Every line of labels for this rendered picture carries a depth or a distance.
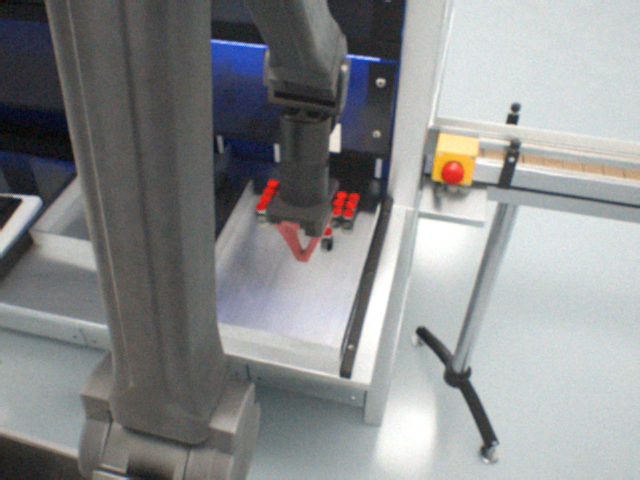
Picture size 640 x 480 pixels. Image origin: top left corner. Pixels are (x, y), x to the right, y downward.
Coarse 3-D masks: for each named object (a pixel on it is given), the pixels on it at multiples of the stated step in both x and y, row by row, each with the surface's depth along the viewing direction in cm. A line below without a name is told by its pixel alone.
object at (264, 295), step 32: (256, 224) 107; (224, 256) 101; (256, 256) 101; (288, 256) 101; (320, 256) 101; (352, 256) 101; (224, 288) 95; (256, 288) 95; (288, 288) 95; (320, 288) 95; (352, 288) 95; (224, 320) 91; (256, 320) 91; (288, 320) 91; (320, 320) 91; (320, 352) 85
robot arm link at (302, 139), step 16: (288, 112) 62; (304, 112) 61; (320, 112) 62; (288, 128) 61; (304, 128) 60; (320, 128) 61; (288, 144) 62; (304, 144) 61; (320, 144) 62; (288, 160) 63; (304, 160) 62; (320, 160) 63
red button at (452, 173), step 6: (444, 168) 98; (450, 168) 98; (456, 168) 97; (462, 168) 98; (444, 174) 98; (450, 174) 98; (456, 174) 98; (462, 174) 98; (444, 180) 99; (450, 180) 99; (456, 180) 98; (462, 180) 99
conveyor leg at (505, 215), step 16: (496, 208) 125; (512, 208) 122; (496, 224) 127; (512, 224) 126; (496, 240) 129; (496, 256) 133; (480, 272) 139; (496, 272) 137; (480, 288) 141; (480, 304) 145; (464, 320) 154; (480, 320) 150; (464, 336) 156; (464, 352) 160; (464, 368) 166
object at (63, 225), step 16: (224, 160) 118; (64, 192) 108; (80, 192) 113; (48, 208) 105; (64, 208) 109; (80, 208) 110; (48, 224) 105; (64, 224) 107; (80, 224) 107; (48, 240) 102; (64, 240) 100; (80, 240) 99
